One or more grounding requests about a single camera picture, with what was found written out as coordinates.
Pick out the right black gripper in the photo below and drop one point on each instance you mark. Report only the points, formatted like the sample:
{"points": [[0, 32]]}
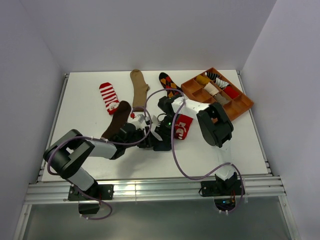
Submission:
{"points": [[165, 134]]}

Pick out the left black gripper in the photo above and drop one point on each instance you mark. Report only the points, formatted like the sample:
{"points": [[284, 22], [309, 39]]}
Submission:
{"points": [[148, 141]]}

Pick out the navy blue sock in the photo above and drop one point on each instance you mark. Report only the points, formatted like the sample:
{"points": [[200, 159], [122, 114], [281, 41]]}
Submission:
{"points": [[161, 145]]}

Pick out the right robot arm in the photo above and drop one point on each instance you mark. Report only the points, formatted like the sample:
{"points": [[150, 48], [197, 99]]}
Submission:
{"points": [[216, 129]]}

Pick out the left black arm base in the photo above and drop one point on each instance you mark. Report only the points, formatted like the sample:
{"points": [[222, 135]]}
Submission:
{"points": [[89, 202]]}

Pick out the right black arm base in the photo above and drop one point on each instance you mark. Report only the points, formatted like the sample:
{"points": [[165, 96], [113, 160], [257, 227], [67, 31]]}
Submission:
{"points": [[228, 189]]}

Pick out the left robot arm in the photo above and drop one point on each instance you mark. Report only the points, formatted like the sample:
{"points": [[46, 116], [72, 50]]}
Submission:
{"points": [[67, 155]]}

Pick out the red patterned sock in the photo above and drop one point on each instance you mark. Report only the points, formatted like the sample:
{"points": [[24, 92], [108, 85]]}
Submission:
{"points": [[182, 126]]}

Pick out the brown striped-cuff sock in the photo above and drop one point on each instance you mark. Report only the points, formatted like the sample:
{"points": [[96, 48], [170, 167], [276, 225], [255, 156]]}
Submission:
{"points": [[120, 117]]}

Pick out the tan sock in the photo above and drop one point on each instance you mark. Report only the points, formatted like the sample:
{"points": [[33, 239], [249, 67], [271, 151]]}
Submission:
{"points": [[140, 89]]}

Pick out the black argyle sock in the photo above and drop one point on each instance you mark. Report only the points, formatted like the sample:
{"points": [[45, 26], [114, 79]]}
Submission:
{"points": [[171, 88]]}

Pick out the red white striped sock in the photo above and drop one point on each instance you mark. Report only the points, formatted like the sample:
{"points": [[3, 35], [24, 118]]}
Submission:
{"points": [[109, 97]]}

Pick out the cream rolled sock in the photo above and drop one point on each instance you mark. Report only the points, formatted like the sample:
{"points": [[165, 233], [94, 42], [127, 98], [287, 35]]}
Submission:
{"points": [[211, 89]]}

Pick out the mustard rolled sock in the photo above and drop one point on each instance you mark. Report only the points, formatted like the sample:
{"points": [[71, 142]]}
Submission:
{"points": [[202, 80]]}

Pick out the orange compartment tray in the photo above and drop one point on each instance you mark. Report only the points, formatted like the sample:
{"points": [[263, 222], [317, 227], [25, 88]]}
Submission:
{"points": [[233, 109]]}

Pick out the black white striped rolled sock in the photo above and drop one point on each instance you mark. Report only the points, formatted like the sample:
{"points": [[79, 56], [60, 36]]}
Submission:
{"points": [[211, 75]]}

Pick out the white grey striped rolled sock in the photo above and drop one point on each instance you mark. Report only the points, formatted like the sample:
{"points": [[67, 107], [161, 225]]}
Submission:
{"points": [[221, 83]]}

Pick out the red rolled sock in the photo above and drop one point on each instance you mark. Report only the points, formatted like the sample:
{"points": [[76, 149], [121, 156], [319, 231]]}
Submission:
{"points": [[231, 92]]}

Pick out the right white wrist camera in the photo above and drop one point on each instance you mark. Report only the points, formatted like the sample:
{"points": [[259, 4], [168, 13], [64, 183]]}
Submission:
{"points": [[152, 120]]}

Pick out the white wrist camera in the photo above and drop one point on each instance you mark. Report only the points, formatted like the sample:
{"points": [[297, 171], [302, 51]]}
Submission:
{"points": [[152, 120], [138, 120]]}

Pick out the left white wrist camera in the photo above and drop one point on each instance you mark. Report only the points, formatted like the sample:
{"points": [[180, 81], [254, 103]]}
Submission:
{"points": [[138, 120]]}

